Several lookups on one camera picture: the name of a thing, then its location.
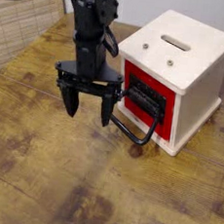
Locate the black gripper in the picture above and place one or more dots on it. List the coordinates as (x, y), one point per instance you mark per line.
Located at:
(90, 73)

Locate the red wooden drawer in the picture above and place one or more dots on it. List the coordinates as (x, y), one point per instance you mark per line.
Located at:
(146, 97)

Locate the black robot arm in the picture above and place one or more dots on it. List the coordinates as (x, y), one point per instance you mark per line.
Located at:
(93, 19)

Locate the white wooden box cabinet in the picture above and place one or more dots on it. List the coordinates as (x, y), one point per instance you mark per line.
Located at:
(182, 60)

